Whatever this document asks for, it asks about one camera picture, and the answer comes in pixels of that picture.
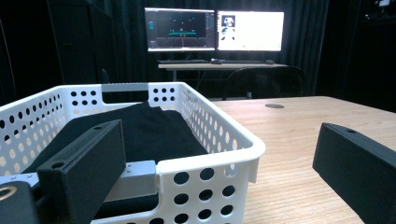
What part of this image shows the white-screen computer monitor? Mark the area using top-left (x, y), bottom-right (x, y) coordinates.
top-left (216, 10), bottom-right (285, 52)

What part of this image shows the white-framed desk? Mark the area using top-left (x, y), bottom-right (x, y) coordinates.
top-left (157, 61), bottom-right (288, 83)

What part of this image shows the black keyboard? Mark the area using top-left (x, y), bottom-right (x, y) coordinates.
top-left (156, 58), bottom-right (210, 65)

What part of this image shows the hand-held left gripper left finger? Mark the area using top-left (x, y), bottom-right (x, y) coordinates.
top-left (35, 119), bottom-right (127, 224)

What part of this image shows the dark-screen computer monitor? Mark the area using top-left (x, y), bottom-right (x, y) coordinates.
top-left (144, 7), bottom-right (217, 53)

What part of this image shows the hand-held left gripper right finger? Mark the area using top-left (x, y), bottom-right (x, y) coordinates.
top-left (311, 122), bottom-right (396, 224)

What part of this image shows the white perforated plastic basket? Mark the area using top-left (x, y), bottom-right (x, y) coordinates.
top-left (0, 81), bottom-right (267, 224)

